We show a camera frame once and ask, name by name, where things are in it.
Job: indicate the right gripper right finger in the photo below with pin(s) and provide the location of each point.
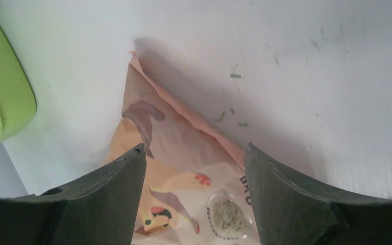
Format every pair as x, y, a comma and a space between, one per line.
293, 208

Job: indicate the pink cat litter bag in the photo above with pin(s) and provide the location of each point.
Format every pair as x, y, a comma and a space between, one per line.
195, 190

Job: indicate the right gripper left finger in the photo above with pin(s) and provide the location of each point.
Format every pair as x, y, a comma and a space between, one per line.
97, 208

